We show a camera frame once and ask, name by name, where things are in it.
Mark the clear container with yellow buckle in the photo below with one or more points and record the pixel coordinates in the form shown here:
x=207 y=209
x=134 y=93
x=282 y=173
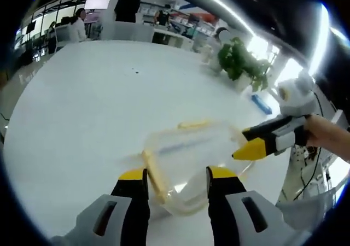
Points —
x=188 y=158

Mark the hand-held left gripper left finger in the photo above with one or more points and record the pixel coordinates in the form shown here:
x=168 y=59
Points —
x=131 y=216

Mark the shelf with white bins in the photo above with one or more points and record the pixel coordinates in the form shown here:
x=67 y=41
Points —
x=188 y=22

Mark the person's right hand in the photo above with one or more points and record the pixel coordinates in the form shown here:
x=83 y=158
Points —
x=328 y=136

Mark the white office chair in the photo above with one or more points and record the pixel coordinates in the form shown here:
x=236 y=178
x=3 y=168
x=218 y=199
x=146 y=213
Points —
x=64 y=37

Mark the green potted plant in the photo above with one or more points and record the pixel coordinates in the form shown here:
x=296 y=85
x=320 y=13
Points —
x=240 y=60

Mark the white wall screen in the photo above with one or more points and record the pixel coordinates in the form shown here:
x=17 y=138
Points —
x=98 y=2

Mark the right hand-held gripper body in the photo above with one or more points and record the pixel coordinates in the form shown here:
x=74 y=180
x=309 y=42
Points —
x=296 y=98

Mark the long ceiling light strip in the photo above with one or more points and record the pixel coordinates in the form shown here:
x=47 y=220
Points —
x=232 y=11

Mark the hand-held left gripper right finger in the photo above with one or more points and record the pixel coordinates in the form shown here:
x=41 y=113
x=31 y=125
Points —
x=227 y=216

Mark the blue flat object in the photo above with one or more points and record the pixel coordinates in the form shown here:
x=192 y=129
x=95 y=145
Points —
x=262 y=104

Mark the person's white clothing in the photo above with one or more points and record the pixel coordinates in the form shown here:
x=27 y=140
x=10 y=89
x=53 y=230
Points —
x=309 y=210

